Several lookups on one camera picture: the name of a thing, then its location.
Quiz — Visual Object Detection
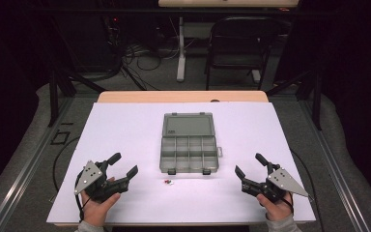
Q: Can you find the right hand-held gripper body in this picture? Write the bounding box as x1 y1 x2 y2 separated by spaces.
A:
241 162 309 204

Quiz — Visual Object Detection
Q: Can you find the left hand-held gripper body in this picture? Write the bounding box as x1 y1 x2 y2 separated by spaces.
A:
73 159 130 204

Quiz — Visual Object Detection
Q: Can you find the grey clear compartment box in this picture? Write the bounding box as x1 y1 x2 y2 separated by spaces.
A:
158 111 223 176

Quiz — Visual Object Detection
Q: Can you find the person's right hand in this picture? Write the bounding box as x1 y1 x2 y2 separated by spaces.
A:
256 191 294 222

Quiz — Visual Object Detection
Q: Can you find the person's left hand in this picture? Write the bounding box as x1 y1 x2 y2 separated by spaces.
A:
80 176 122 227

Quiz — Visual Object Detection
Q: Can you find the white table mat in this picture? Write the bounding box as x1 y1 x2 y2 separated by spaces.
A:
46 101 317 224

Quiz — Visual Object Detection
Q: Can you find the black metal stand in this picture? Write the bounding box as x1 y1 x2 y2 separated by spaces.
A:
47 68 106 128
265 68 323 131

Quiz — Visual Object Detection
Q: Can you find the wooden table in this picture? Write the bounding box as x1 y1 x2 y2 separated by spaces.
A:
52 90 310 227

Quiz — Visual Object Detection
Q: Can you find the black folding chair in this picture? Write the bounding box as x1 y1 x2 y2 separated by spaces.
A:
205 16 292 91

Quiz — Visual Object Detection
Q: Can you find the white table leg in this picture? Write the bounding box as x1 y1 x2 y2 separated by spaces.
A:
176 16 187 83

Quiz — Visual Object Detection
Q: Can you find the right hand-held gripper cable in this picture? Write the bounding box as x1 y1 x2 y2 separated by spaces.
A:
281 191 295 217

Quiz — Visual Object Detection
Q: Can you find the hand-held gripper cable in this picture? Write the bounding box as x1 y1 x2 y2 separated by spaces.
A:
74 173 90 223
281 191 295 217

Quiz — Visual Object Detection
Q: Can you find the left hand-held gripper cable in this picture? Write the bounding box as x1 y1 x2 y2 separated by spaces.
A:
74 173 90 223

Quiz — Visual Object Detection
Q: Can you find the aluminium floor rail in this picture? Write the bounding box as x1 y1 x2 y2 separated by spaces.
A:
0 96 75 232
299 100 371 232

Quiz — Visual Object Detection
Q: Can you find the bundle of floor cables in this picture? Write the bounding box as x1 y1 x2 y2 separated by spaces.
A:
122 40 179 73

